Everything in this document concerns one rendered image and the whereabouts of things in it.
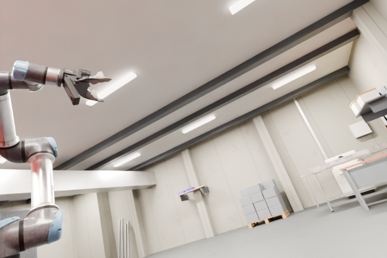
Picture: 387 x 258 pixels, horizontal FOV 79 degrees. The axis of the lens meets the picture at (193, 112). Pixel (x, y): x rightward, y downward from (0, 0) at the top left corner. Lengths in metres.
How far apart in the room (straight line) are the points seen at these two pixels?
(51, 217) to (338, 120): 8.39
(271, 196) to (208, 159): 2.97
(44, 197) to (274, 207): 7.01
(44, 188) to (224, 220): 8.44
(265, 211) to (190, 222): 3.32
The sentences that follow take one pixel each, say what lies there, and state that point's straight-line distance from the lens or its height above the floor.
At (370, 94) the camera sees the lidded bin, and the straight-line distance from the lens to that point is 6.41.
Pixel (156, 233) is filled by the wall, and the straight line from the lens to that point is 10.92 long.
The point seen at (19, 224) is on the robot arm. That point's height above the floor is 0.97.
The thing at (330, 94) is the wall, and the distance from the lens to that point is 9.04.
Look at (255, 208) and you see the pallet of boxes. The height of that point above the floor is 0.46.
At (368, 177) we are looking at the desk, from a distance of 5.36.
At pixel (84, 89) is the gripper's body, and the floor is 1.42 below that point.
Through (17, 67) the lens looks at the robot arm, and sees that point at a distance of 1.12.
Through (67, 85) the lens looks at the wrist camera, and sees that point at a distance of 1.09.
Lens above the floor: 0.80
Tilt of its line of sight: 23 degrees up
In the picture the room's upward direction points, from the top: 19 degrees counter-clockwise
